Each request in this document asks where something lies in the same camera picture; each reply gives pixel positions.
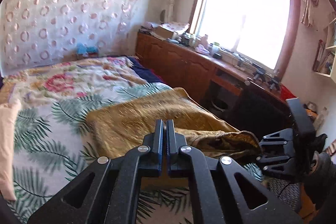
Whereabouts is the mustard gold patterned cloth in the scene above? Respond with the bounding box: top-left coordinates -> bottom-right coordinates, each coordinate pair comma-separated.
85,87 -> 262,162

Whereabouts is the bright bedroom window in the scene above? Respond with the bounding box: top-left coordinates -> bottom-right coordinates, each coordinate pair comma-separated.
190,0 -> 300,77

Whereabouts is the long wooden cabinet desk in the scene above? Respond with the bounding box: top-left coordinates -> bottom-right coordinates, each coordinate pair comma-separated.
135,33 -> 291,136

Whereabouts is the palm leaf print blanket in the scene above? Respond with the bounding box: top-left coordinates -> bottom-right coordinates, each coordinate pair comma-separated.
9,83 -> 261,223

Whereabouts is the floral cream quilt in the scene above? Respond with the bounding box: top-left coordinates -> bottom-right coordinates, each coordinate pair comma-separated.
1,56 -> 148,109

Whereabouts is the navy blue bed sheet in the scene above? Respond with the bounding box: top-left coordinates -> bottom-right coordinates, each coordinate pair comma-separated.
127,56 -> 165,84

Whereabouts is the folded pink cloth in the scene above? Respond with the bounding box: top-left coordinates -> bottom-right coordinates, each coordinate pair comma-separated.
0,100 -> 22,201

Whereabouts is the pink toy on sill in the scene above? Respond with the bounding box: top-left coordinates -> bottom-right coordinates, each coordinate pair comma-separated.
195,35 -> 210,55

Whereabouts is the teal toy on headboard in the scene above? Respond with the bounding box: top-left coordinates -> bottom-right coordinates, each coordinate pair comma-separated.
76,43 -> 99,60

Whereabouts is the cardboard box on cabinet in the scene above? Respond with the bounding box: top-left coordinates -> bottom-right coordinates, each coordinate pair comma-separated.
154,22 -> 189,40

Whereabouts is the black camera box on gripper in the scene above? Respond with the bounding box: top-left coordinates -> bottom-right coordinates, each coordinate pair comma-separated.
286,98 -> 315,138

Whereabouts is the white wall shelf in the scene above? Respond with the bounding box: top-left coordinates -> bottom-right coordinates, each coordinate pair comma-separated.
312,11 -> 335,82

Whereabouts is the circle patterned wall curtain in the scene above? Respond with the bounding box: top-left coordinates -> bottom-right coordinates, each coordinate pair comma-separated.
1,0 -> 139,76

